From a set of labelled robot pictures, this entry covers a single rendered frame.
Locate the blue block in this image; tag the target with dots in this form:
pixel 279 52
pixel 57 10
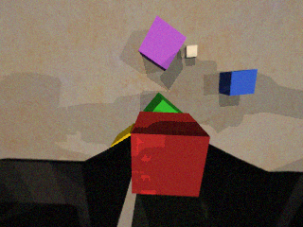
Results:
pixel 236 83

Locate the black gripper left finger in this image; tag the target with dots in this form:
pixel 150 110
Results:
pixel 97 187

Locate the purple block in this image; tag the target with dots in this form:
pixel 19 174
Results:
pixel 161 44

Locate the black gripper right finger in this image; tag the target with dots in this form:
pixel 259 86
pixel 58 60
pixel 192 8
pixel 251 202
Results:
pixel 240 194

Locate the yellow block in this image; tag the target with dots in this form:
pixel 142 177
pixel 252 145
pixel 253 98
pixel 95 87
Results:
pixel 123 135

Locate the small cream block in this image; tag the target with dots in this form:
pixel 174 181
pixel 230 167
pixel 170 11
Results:
pixel 191 52

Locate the red block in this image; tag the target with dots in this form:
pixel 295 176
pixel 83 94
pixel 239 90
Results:
pixel 168 154

